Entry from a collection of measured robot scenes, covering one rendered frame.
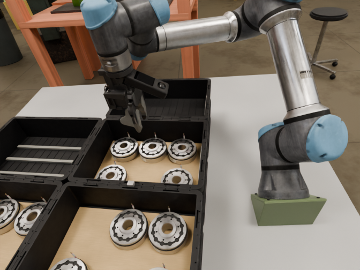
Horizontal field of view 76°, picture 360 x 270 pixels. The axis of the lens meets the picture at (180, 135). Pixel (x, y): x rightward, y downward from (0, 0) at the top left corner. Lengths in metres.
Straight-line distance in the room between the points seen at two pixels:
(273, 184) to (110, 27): 0.61
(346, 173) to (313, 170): 1.07
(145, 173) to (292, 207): 0.47
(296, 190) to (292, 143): 0.15
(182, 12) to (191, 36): 1.35
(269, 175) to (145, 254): 0.43
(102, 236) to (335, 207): 0.76
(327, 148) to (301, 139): 0.06
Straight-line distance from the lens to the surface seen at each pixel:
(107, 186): 0.69
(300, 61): 0.71
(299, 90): 0.69
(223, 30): 0.80
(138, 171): 0.83
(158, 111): 1.07
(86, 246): 0.74
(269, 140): 0.77
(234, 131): 1.14
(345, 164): 2.18
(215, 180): 0.93
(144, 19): 0.58
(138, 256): 0.68
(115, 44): 0.57
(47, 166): 1.00
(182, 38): 0.74
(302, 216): 0.84
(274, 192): 0.76
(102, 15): 0.55
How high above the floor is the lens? 1.45
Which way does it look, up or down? 42 degrees down
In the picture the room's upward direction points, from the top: 7 degrees counter-clockwise
